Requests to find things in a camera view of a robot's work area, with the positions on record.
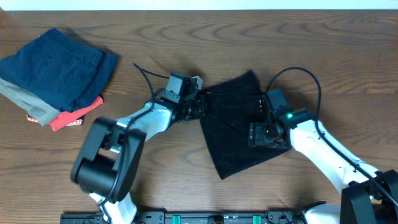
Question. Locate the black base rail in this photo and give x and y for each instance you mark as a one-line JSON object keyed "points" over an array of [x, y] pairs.
{"points": [[158, 217]]}

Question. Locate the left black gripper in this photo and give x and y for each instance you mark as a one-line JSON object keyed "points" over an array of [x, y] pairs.
{"points": [[199, 102]]}

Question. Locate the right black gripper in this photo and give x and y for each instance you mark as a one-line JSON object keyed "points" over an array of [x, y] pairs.
{"points": [[256, 136]]}

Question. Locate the folded grey garment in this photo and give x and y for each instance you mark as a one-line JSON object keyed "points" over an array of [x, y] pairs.
{"points": [[32, 104]]}

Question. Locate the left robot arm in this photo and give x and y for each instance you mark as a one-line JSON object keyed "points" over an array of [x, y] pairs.
{"points": [[107, 163]]}

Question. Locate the black sparkly velvet skirt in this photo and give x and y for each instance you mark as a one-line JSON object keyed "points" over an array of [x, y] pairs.
{"points": [[232, 107]]}

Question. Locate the folded navy blue shorts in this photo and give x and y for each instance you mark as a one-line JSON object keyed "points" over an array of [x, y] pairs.
{"points": [[62, 72]]}

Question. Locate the folded red garment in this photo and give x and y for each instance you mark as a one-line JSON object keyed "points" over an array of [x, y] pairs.
{"points": [[75, 118]]}

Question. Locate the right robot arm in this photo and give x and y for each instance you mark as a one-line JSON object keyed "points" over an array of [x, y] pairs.
{"points": [[368, 195]]}

